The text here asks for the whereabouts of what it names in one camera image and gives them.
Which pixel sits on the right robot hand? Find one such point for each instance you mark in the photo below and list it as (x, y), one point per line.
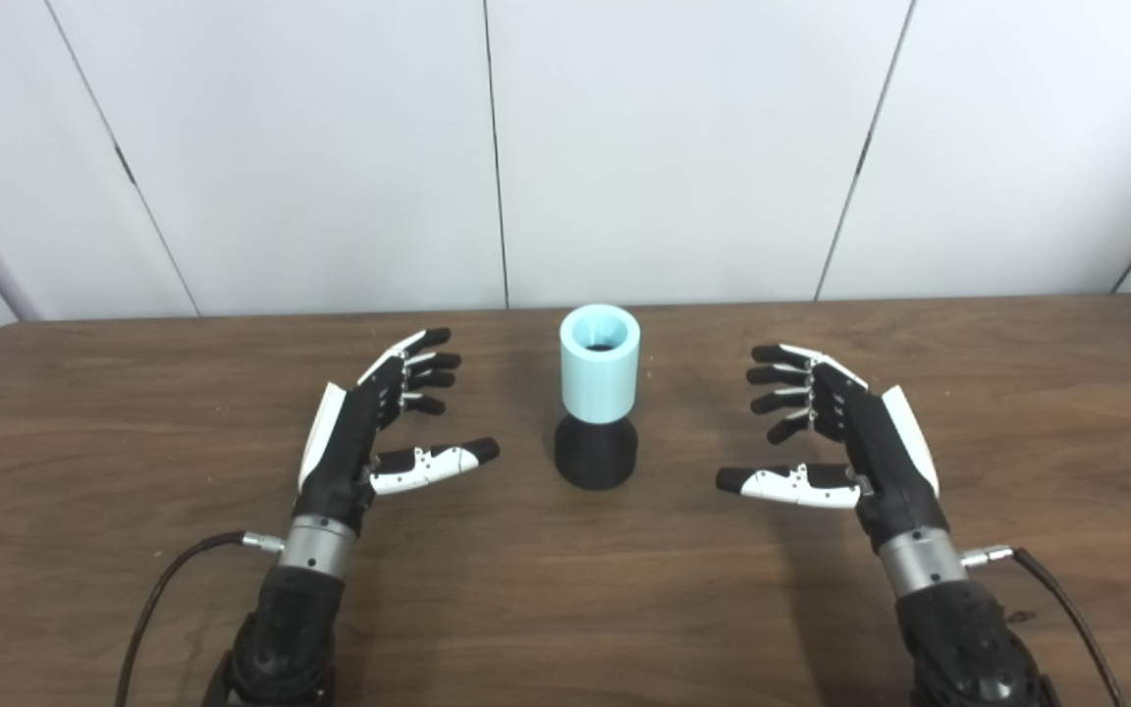
(889, 471)

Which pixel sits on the black nozzle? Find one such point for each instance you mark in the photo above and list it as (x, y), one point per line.
(597, 457)

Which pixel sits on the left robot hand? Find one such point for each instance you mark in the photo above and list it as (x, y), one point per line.
(345, 452)

